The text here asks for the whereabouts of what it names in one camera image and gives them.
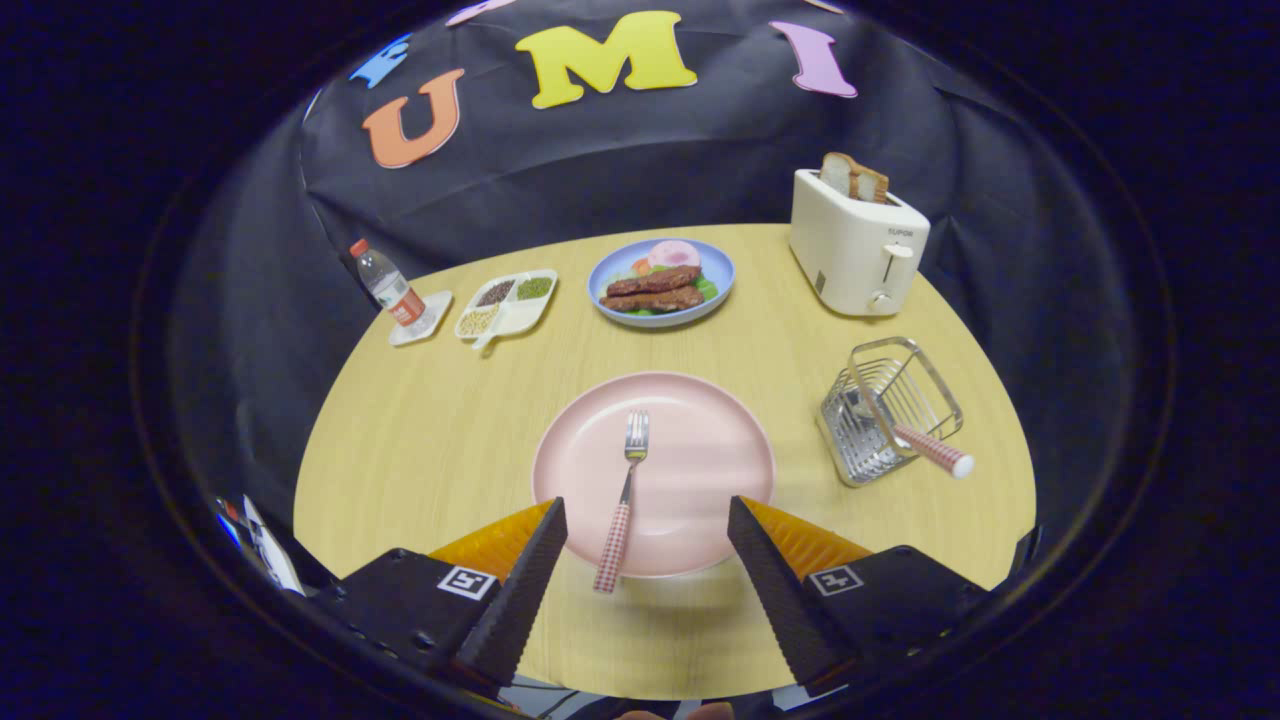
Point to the brown meat strip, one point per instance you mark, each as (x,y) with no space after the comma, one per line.
(655,280)
(655,299)

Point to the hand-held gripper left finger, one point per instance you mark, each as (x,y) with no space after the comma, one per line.
(520,590)

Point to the white divided tray with beans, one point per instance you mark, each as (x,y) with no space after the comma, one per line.
(520,315)

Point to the pink ham slice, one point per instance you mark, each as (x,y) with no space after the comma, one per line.
(674,254)

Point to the pink plate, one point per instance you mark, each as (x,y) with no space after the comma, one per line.
(700,460)

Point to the small white square coaster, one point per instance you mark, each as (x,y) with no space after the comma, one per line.
(437,308)

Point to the blue plate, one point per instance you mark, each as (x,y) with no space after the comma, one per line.
(610,272)

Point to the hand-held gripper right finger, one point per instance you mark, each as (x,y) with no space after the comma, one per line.
(775,590)

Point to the clear water bottle red label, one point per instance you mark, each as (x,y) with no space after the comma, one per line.
(390,290)

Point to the white toaster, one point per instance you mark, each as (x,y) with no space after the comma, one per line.
(850,255)

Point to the toast bread slice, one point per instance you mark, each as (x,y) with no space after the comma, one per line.
(872,186)
(835,175)

